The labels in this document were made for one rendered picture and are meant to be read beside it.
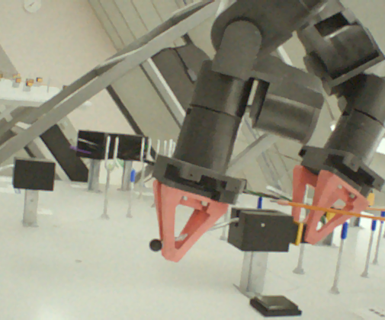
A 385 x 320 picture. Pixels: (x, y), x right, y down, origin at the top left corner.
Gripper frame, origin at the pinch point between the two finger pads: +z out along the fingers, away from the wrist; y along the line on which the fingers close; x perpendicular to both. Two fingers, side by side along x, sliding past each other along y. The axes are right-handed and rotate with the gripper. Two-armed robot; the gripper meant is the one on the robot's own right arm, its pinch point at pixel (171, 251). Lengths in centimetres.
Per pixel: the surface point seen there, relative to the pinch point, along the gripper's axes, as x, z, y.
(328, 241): -35.5, -3.0, 23.7
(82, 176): -2, 5, 99
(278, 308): -9.3, 1.6, -7.8
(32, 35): 54, -120, 752
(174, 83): -22, -30, 104
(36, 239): 12.1, 6.9, 19.0
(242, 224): -5.9, -4.7, -1.4
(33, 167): 14.7, -1.6, 27.0
